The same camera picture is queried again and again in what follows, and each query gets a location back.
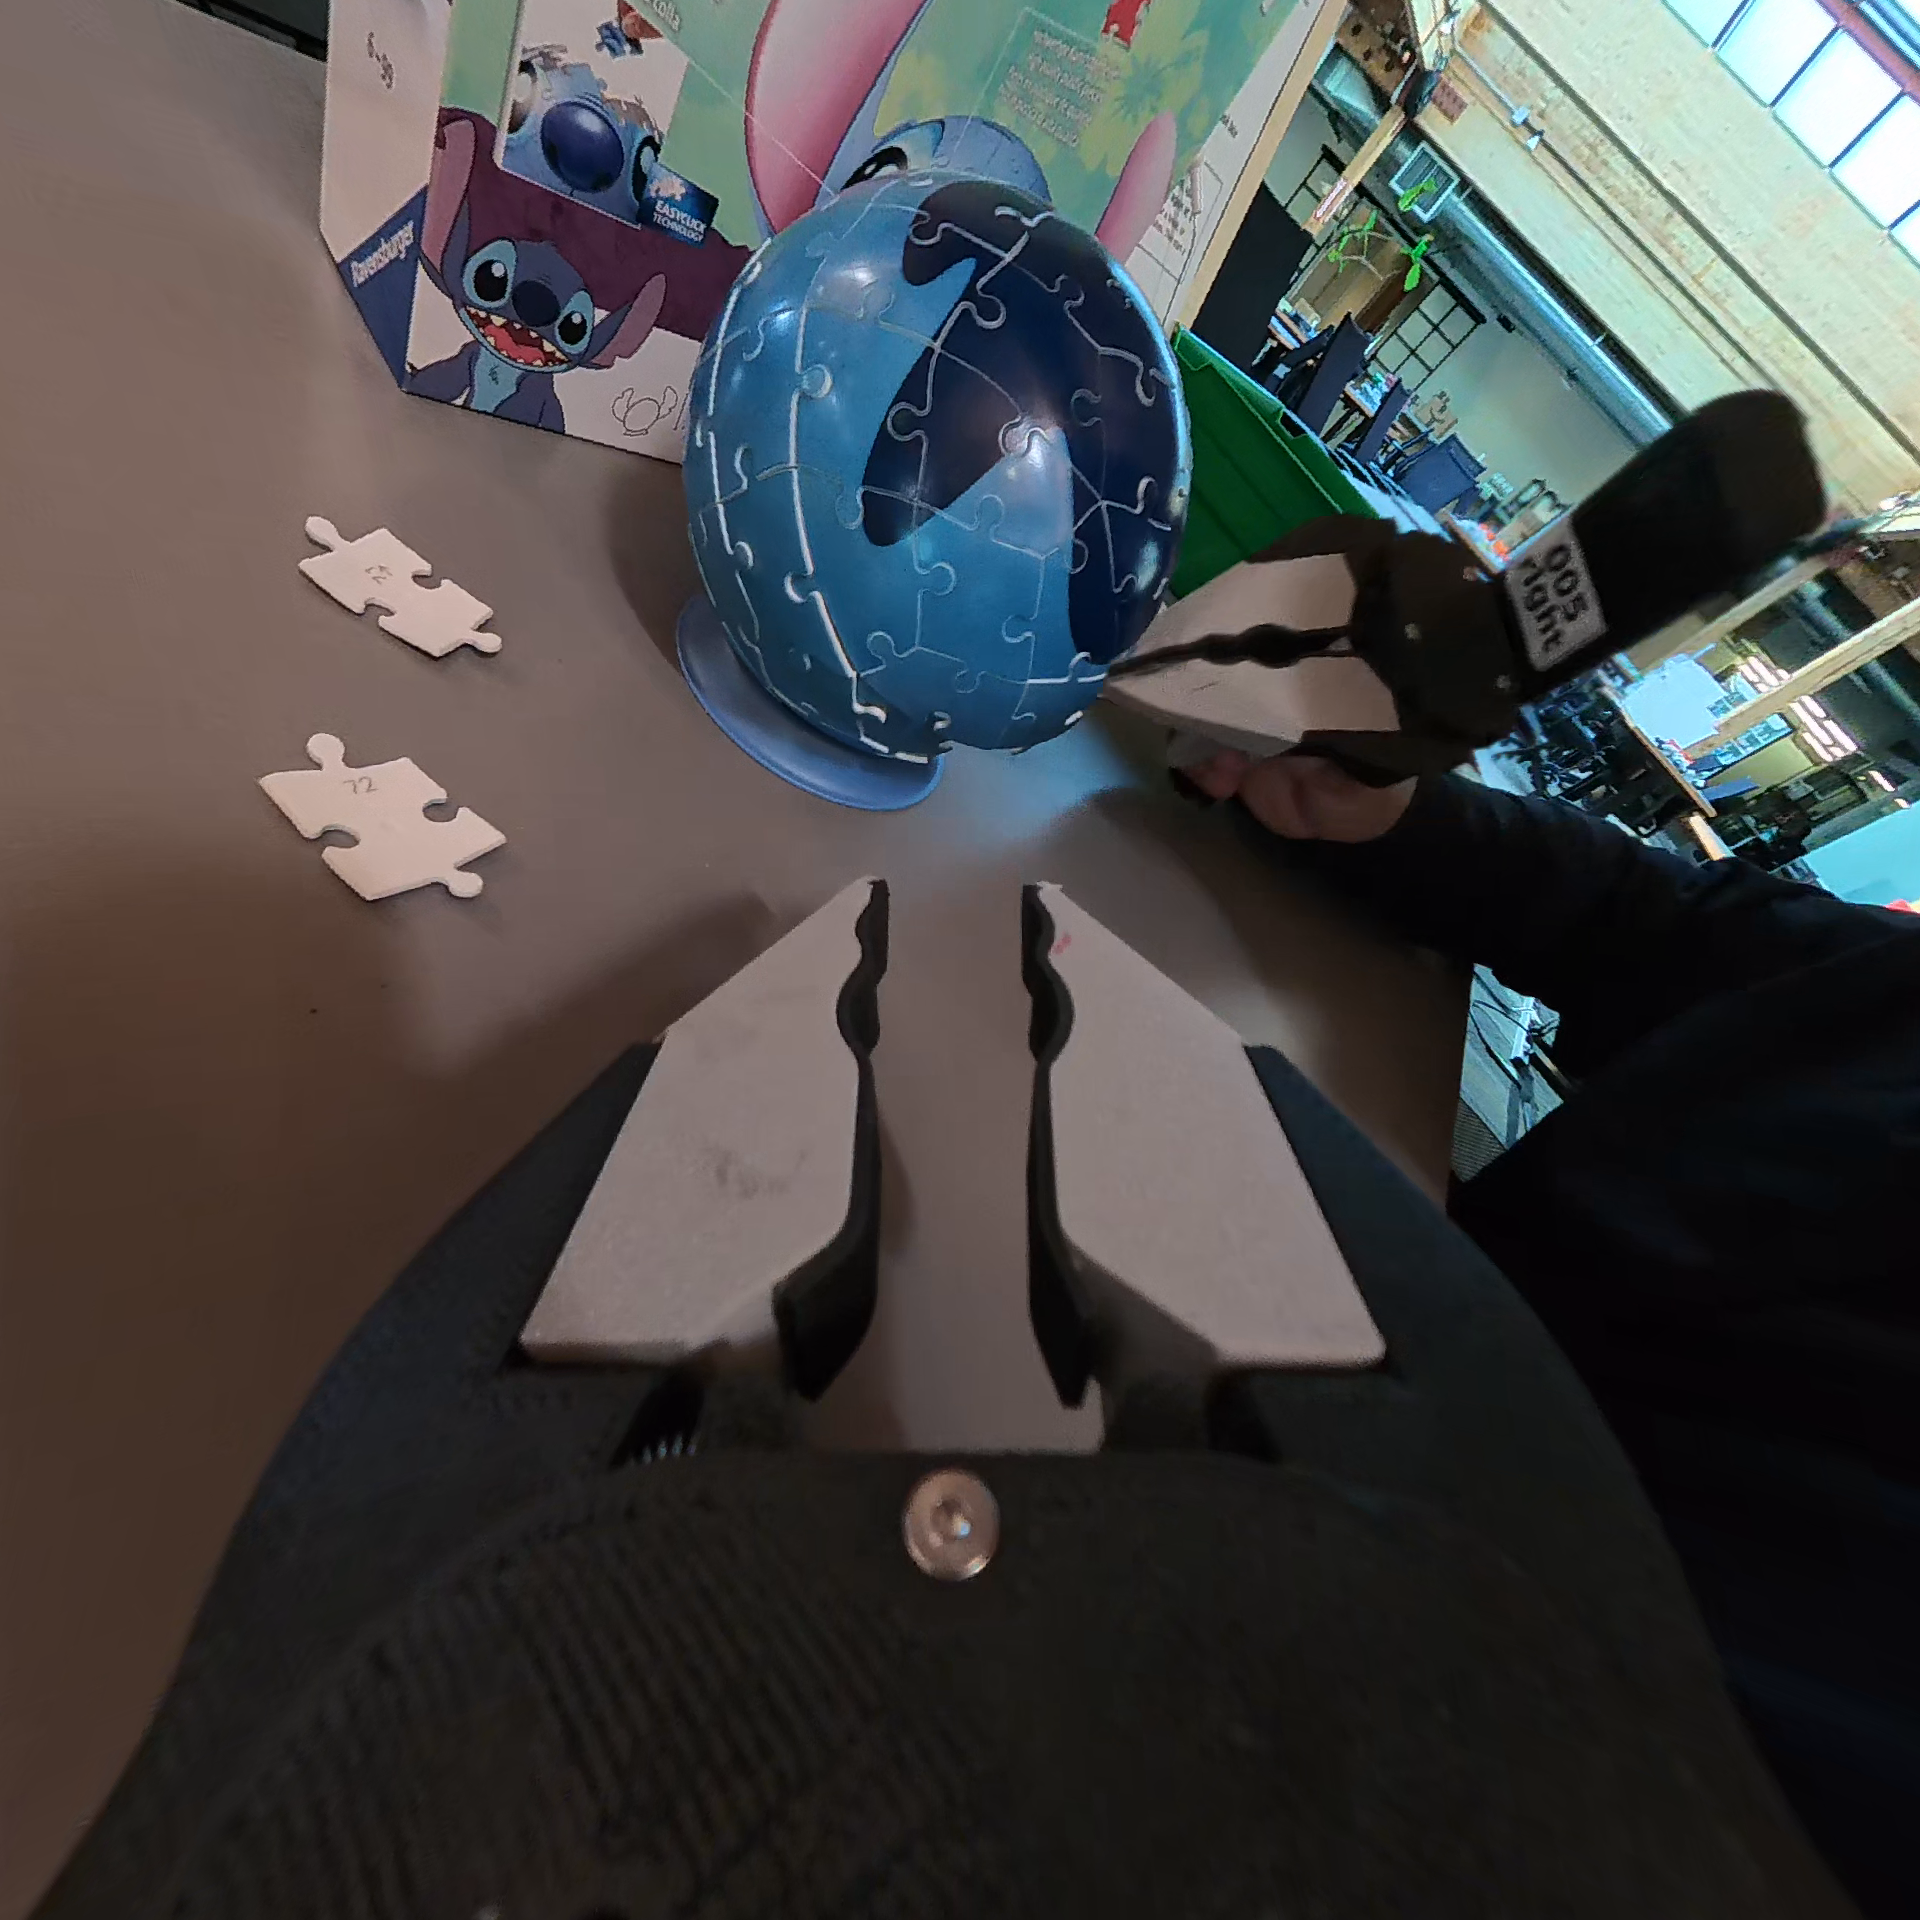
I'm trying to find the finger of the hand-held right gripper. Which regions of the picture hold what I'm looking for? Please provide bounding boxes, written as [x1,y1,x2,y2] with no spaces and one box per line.
[1101,645,1398,772]
[1109,545,1367,669]

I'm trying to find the long silver wall duct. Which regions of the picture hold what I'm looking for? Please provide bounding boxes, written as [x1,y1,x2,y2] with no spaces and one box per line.
[1411,134,1685,439]

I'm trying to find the white joined puzzle pieces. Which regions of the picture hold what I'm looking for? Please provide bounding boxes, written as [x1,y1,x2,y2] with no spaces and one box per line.
[255,735,506,902]
[300,517,503,663]

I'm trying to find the green storage bin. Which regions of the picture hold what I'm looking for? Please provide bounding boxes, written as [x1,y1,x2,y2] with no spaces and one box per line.
[1166,329,1405,604]

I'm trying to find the blue puzzle ball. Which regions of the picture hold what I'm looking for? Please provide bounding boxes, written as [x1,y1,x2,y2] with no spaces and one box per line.
[679,162,1197,758]

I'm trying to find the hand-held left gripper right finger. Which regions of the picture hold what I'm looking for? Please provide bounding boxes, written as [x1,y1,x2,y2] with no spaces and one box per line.
[1021,881,1390,1408]

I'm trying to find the person's right hand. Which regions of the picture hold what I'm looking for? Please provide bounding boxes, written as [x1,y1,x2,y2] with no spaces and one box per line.
[1172,749,1418,844]

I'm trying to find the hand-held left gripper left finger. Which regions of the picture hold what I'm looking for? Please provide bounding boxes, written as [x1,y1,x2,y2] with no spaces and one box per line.
[515,878,892,1402]

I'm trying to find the black partition panel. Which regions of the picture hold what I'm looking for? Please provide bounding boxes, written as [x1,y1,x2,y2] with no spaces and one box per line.
[1190,178,1313,364]

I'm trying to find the printed cartoon puzzle box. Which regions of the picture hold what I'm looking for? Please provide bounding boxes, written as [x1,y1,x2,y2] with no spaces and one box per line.
[318,0,1352,463]

